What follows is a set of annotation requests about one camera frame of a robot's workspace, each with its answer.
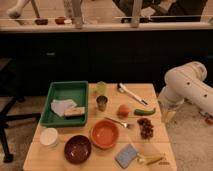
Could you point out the green plastic tray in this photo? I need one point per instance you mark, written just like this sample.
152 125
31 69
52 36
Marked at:
75 90

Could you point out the green translucent cup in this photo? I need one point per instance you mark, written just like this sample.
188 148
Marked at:
101 87

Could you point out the green cucumber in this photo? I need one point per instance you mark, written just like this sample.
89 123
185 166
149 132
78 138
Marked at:
140 112

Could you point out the white handled spatula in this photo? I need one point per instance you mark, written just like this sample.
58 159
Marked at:
122 88

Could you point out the orange bowl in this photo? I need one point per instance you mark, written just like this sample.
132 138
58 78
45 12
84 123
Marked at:
104 134

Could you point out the dark red grapes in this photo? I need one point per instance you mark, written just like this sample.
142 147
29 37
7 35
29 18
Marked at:
146 128

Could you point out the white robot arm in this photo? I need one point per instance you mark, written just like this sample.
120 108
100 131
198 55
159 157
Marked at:
186 82

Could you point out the purple bowl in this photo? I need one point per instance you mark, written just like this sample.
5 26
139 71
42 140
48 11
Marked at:
77 149

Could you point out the brown background bowl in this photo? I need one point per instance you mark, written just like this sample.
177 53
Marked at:
60 20

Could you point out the orange fruit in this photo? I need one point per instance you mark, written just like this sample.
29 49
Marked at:
123 111

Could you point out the dark red background bowl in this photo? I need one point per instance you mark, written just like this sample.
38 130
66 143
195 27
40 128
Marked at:
41 21

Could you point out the yellow banana toy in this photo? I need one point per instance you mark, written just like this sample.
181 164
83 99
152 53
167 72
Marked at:
150 159

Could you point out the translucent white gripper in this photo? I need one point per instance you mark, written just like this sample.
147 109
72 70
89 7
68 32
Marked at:
168 110

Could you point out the blue sponge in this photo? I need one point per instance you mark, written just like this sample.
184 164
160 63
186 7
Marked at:
126 156

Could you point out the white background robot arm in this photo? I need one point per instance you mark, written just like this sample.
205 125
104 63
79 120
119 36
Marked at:
16 11

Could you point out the wooden block brush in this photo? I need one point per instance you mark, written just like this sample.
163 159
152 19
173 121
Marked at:
75 111

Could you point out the black office chair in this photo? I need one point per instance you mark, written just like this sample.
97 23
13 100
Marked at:
5 117

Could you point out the white cloth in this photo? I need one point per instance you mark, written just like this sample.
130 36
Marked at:
59 106

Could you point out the white cup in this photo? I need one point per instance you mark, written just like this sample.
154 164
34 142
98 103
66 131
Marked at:
49 137

